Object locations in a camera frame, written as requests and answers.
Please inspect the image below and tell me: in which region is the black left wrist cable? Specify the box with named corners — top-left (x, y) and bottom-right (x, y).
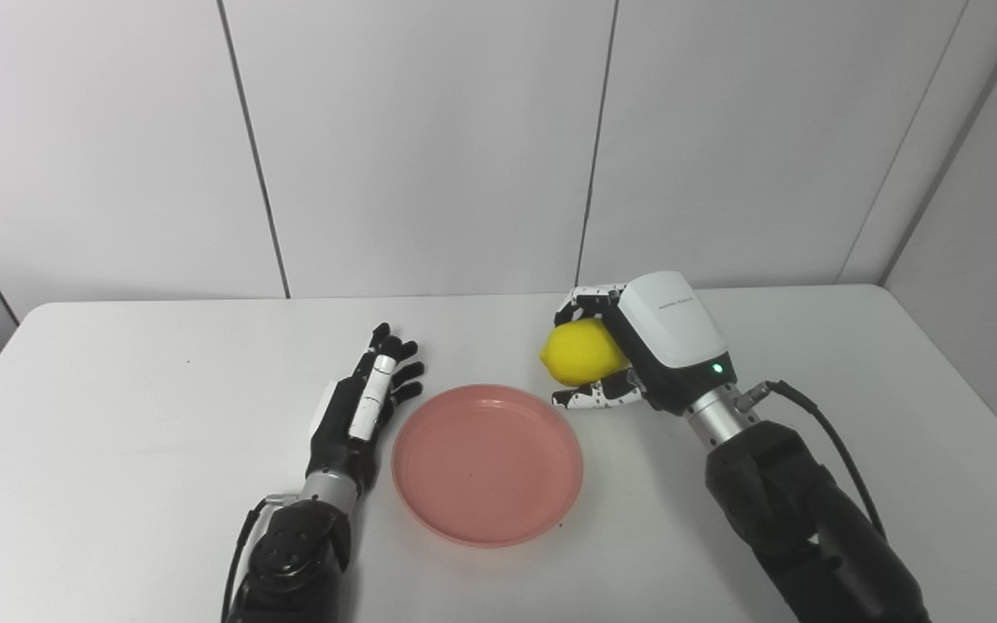
top-left (222, 495), bottom-right (300, 623)

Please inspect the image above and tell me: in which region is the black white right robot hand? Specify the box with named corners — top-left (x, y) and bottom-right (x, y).
top-left (552, 271), bottom-right (737, 416)

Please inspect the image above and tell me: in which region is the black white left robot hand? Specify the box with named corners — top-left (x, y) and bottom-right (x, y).
top-left (308, 323), bottom-right (426, 498)

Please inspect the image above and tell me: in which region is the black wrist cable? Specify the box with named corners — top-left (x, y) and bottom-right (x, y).
top-left (736, 379), bottom-right (889, 542)
top-left (222, 495), bottom-right (300, 623)

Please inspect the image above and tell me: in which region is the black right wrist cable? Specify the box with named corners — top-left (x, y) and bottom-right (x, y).
top-left (736, 379), bottom-right (889, 542)

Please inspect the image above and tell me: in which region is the yellow lemon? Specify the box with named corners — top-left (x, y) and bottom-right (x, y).
top-left (540, 318), bottom-right (634, 388)

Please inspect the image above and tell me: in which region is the pink round plate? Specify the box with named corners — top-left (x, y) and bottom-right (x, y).
top-left (391, 385), bottom-right (585, 549)

